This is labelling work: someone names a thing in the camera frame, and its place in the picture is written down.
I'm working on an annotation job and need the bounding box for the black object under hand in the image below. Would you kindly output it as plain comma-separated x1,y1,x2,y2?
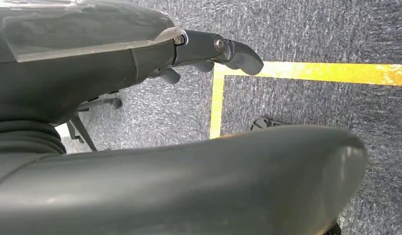
323,222,342,235

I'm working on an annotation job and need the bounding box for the black office chair base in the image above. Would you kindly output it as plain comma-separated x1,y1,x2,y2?
66,96,123,152

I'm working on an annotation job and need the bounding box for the ribbed grey left arm sleeve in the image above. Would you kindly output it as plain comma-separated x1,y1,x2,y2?
0,120,67,156

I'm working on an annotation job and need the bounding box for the black flat floor object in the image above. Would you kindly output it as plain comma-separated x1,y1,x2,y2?
250,117,288,132

